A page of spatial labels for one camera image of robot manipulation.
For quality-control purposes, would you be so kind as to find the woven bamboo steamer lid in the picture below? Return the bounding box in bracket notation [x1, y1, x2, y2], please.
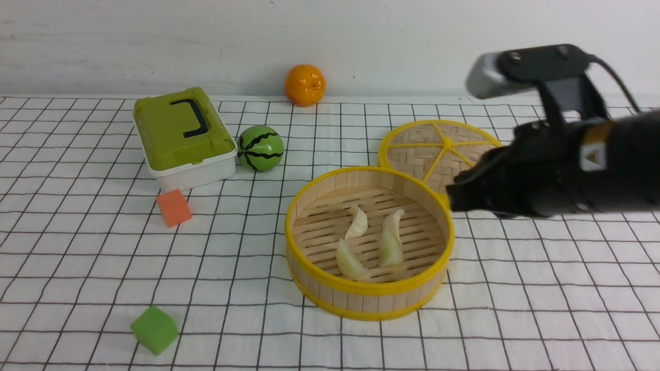
[378, 120, 502, 199]

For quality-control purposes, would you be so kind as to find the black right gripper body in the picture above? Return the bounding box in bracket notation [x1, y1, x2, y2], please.
[446, 121, 588, 218]

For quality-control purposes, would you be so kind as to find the white dumpling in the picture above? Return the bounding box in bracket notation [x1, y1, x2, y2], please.
[382, 209, 405, 246]
[336, 238, 370, 281]
[344, 204, 369, 240]
[379, 231, 404, 267]

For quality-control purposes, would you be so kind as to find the green lidded white box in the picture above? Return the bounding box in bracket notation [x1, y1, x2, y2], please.
[133, 87, 237, 193]

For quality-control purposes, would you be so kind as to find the toy watermelon ball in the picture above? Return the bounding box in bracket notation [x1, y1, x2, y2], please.
[237, 125, 285, 172]

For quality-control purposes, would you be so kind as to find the white grid tablecloth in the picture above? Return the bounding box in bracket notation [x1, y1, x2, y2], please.
[1, 93, 659, 370]

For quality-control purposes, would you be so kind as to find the orange toy fruit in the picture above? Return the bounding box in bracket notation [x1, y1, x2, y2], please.
[285, 64, 327, 107]

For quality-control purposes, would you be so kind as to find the green foam cube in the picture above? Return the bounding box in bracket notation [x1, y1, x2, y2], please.
[130, 306, 179, 356]

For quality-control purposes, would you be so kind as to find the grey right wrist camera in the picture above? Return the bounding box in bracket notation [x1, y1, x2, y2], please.
[465, 44, 608, 127]

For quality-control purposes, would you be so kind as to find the orange foam cube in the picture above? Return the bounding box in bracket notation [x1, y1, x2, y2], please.
[156, 189, 192, 228]

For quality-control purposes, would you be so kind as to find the bamboo steamer tray yellow rim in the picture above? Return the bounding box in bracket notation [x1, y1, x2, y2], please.
[284, 166, 455, 321]

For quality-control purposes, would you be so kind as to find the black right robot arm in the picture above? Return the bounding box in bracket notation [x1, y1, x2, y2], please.
[446, 112, 659, 219]

